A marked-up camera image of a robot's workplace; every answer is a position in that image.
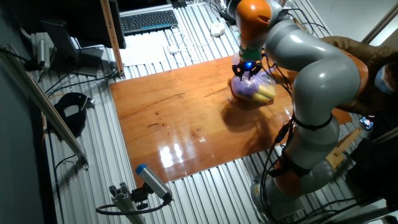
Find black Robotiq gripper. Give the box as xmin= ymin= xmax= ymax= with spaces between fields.
xmin=231 ymin=61 xmax=264 ymax=78

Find purple plastic bag of things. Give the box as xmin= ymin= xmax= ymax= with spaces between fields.
xmin=229 ymin=52 xmax=277 ymax=103

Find white lumpy plastic object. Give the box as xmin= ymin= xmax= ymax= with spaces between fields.
xmin=210 ymin=21 xmax=226 ymax=38

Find black round drum device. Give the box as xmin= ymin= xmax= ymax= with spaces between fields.
xmin=216 ymin=0 xmax=238 ymax=26

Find brown wooden board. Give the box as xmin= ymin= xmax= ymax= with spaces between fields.
xmin=108 ymin=52 xmax=354 ymax=187

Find white paper sheet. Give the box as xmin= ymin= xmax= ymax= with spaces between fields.
xmin=119 ymin=30 xmax=175 ymax=68

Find black computer keyboard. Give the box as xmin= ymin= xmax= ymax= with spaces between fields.
xmin=119 ymin=9 xmax=179 ymax=35

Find light wooden block piece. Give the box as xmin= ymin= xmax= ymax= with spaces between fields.
xmin=325 ymin=126 xmax=363 ymax=170

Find smartphone with lit screen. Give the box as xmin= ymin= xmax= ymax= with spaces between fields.
xmin=359 ymin=115 xmax=374 ymax=131

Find person in brown jacket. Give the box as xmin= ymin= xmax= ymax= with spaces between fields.
xmin=322 ymin=35 xmax=398 ymax=116

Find blue face mask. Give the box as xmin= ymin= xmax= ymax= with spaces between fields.
xmin=374 ymin=65 xmax=396 ymax=95

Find wooden stick upright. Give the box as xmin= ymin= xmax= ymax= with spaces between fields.
xmin=99 ymin=0 xmax=126 ymax=78

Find black computer monitor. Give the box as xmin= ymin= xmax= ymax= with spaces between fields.
xmin=17 ymin=0 xmax=127 ymax=50

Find black headset shaped clamp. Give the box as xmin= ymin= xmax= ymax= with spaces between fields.
xmin=46 ymin=92 xmax=96 ymax=139

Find black monitor stand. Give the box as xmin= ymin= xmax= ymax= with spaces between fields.
xmin=40 ymin=20 xmax=105 ymax=77

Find grey metal cylinder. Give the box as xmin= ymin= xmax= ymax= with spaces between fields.
xmin=36 ymin=39 xmax=50 ymax=70

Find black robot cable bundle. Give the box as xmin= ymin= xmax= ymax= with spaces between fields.
xmin=259 ymin=9 xmax=335 ymax=224

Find white charger cable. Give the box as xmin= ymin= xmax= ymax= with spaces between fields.
xmin=167 ymin=26 xmax=215 ymax=63

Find slanted metal frame post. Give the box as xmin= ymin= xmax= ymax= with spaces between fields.
xmin=360 ymin=2 xmax=398 ymax=44

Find grey camera with blue end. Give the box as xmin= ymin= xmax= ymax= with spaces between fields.
xmin=135 ymin=164 xmax=174 ymax=202

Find black camera bracket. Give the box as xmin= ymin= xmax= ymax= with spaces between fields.
xmin=130 ymin=183 xmax=153 ymax=210

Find black floor cable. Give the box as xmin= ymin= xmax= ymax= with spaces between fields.
xmin=45 ymin=67 xmax=119 ymax=96

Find aluminium camera mount profile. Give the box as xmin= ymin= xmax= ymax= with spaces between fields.
xmin=108 ymin=182 xmax=147 ymax=224

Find black camera cable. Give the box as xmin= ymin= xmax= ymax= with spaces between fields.
xmin=95 ymin=198 xmax=171 ymax=216

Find long aluminium rail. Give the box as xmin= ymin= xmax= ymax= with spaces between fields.
xmin=0 ymin=43 xmax=90 ymax=169

